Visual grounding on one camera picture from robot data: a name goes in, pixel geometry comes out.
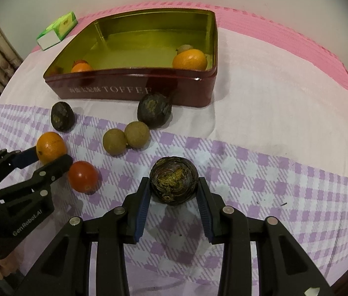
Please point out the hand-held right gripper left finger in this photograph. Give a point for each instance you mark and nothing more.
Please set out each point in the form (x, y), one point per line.
(140, 215)

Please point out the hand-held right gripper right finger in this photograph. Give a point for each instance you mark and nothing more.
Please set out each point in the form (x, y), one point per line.
(206, 212)

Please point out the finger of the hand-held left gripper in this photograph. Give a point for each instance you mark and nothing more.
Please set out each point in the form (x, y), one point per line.
(55, 168)
(26, 158)

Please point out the orange mandarin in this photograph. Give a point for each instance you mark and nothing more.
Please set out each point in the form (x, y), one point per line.
(81, 67)
(190, 59)
(51, 145)

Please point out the red cherry tomato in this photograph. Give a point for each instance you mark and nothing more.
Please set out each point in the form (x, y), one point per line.
(80, 61)
(82, 176)

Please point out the dark wrinkled round fruit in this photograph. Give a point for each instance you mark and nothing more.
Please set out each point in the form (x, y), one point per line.
(173, 180)
(62, 117)
(154, 110)

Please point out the brown longan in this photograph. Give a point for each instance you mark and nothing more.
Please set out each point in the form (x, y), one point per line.
(137, 134)
(184, 48)
(115, 141)

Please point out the dark red rectangular tin box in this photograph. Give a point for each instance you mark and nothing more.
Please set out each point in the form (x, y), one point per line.
(177, 89)

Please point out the person's left forearm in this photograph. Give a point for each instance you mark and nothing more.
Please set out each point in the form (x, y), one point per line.
(6, 263)

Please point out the pink purple checked cloth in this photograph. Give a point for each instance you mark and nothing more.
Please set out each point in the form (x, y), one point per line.
(269, 114)

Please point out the green white tissue pack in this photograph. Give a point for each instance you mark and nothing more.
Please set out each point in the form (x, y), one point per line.
(59, 27)

